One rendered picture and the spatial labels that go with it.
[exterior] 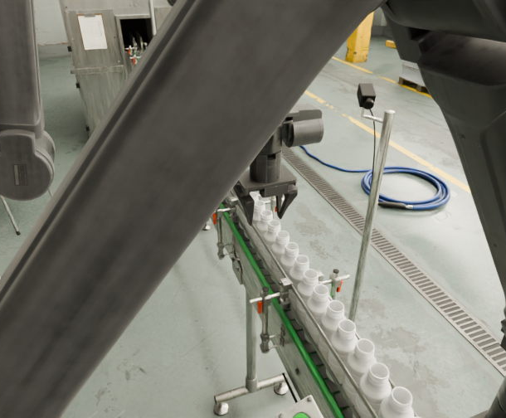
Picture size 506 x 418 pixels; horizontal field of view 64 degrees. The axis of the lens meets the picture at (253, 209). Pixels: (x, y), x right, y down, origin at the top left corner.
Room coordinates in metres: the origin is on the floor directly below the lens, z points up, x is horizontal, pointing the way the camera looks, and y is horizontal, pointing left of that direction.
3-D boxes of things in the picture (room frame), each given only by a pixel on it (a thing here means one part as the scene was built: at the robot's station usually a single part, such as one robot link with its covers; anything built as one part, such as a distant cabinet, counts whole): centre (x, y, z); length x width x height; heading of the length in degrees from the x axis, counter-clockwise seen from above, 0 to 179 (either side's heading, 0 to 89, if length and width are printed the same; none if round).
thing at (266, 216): (1.05, -0.04, 1.08); 0.06 x 0.06 x 0.17
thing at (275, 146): (0.66, -0.03, 1.57); 0.07 x 0.06 x 0.07; 110
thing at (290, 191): (0.67, -0.04, 1.44); 0.07 x 0.07 x 0.09; 20
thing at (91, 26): (4.22, 1.55, 1.22); 0.23 x 0.03 x 0.32; 110
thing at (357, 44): (8.77, -2.14, 0.55); 0.40 x 0.40 x 1.10; 20
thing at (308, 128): (0.68, -0.06, 1.60); 0.12 x 0.09 x 0.12; 110
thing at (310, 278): (0.76, -0.14, 1.08); 0.06 x 0.06 x 0.17
